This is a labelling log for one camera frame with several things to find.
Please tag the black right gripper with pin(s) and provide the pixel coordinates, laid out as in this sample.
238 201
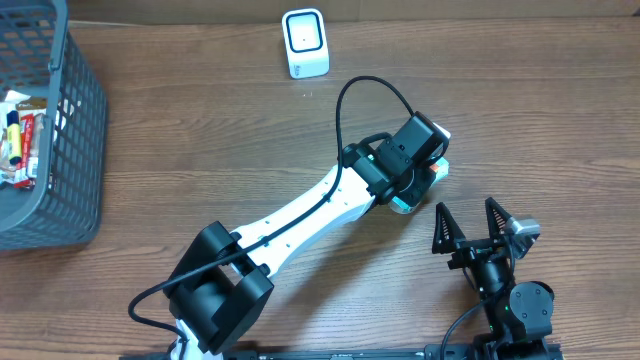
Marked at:
476 252

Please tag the teal white tissue pack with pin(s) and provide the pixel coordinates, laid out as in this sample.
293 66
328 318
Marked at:
423 179

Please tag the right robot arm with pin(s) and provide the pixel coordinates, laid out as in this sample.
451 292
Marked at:
519 315

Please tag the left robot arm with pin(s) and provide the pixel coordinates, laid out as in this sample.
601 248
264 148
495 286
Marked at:
223 281

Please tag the white barcode scanner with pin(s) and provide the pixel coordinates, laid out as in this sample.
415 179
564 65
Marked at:
305 42

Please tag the red white snack bar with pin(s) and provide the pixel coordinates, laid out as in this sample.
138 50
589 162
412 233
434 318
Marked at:
27 128

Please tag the grey plastic mesh basket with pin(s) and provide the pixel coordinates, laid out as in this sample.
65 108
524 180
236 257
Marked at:
39 57

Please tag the yellow glue stick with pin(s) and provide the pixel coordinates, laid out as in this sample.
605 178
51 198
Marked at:
14 137

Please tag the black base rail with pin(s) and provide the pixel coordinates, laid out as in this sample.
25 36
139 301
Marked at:
429 352

